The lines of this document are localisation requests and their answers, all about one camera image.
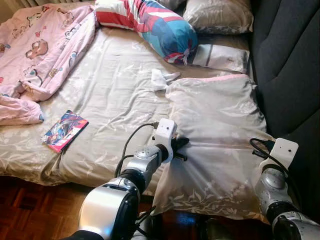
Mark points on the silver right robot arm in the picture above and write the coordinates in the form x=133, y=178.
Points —
x=280, y=200

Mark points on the dark robot right leg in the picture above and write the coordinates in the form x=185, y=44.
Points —
x=217, y=230

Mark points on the colourful comic book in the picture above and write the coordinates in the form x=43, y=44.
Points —
x=65, y=131

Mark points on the striped red blue bolster pillow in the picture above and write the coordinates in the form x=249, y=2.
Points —
x=155, y=27

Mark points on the small white crumpled cloth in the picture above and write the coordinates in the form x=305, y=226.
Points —
x=161, y=80

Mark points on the pink cartoon print blanket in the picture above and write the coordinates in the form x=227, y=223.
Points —
x=45, y=55

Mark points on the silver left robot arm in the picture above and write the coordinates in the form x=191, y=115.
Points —
x=110, y=210

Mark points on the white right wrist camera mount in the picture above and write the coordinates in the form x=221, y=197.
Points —
x=284, y=152

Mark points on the white folded cloth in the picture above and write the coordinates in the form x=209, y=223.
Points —
x=220, y=57

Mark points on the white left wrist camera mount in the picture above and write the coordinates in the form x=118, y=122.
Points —
x=165, y=135

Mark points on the large beige floral pillow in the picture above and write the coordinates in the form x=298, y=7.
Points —
x=220, y=125

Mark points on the grey floral pillow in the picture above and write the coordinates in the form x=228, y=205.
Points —
x=220, y=15

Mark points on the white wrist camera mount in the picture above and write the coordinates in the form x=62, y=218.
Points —
x=165, y=135
x=284, y=152

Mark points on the dark grey upholstered sofa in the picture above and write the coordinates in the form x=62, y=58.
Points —
x=290, y=75

